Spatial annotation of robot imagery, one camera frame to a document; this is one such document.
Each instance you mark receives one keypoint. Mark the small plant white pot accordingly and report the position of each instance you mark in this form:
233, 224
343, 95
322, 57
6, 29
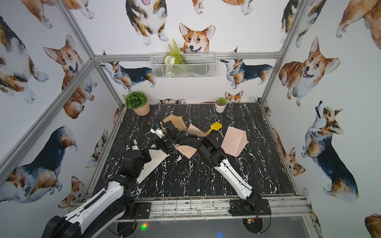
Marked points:
220, 104

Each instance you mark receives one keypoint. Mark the pink envelope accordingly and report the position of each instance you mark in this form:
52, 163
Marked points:
234, 141

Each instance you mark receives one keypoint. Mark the brown kraft envelope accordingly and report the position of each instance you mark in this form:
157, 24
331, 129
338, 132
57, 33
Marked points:
177, 122

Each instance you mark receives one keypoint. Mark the white envelope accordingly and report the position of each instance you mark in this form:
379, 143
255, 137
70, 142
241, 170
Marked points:
157, 157

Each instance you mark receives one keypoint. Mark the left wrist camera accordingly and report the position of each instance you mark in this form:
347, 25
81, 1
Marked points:
134, 145

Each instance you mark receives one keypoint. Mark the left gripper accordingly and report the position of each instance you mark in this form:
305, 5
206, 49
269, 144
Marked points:
146, 153

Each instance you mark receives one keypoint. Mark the green plant pink pot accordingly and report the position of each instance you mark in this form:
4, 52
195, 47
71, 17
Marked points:
138, 102

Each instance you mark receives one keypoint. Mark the cream letter paper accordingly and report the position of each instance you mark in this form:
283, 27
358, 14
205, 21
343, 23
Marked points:
187, 146

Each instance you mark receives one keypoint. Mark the yellow toy shovel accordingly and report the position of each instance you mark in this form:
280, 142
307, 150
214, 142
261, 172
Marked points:
214, 127

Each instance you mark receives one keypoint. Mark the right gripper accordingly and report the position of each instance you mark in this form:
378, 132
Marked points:
159, 141

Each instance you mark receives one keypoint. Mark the white wire wall basket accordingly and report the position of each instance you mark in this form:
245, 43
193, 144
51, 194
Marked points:
192, 65

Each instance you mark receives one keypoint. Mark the fern and white flower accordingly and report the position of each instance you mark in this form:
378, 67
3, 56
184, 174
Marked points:
174, 61

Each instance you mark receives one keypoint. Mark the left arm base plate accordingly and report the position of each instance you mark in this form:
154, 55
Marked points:
140, 210

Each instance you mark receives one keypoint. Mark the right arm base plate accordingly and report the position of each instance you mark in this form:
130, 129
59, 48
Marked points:
244, 208

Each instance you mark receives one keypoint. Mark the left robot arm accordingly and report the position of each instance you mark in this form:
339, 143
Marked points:
108, 205

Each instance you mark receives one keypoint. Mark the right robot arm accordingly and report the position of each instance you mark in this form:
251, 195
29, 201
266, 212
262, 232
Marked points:
215, 157

